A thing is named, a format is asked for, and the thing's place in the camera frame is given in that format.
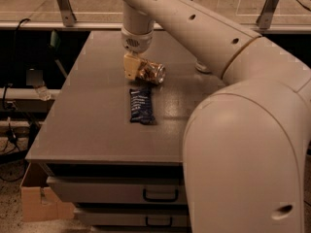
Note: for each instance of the dark blue snack bag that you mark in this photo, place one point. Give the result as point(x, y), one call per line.
point(141, 106)

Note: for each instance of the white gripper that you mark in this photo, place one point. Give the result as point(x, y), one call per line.
point(137, 42)

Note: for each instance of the green handled tool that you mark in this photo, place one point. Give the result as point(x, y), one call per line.
point(54, 47)

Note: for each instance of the orange soda can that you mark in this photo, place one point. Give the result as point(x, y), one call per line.
point(151, 72)

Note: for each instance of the black top drawer handle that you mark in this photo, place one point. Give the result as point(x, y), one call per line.
point(160, 196)

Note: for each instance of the left metal railing bracket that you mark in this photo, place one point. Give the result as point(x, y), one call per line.
point(67, 15)

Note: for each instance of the white green soda can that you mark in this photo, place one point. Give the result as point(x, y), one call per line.
point(201, 67)

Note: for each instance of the horizontal metal rail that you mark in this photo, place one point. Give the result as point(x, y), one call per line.
point(100, 26)

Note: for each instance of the brown cardboard box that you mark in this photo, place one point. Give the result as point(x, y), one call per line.
point(38, 201)

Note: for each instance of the grey drawer cabinet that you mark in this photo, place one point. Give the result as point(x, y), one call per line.
point(88, 132)

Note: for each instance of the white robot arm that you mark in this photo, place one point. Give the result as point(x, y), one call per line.
point(244, 146)

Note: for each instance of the black drawer handle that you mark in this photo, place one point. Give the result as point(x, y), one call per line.
point(160, 196)
point(158, 222)

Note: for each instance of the right metal railing bracket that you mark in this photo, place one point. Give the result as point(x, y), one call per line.
point(265, 18)

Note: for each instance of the clear plastic water bottle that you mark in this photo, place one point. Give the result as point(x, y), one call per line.
point(43, 93)

